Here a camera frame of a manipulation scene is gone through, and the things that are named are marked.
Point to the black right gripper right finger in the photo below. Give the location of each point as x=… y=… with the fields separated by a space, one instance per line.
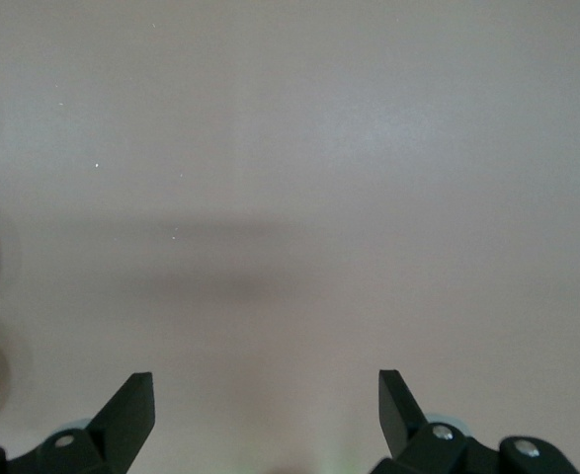
x=403 y=424

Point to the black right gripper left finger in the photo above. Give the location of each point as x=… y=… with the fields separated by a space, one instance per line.
x=116 y=429

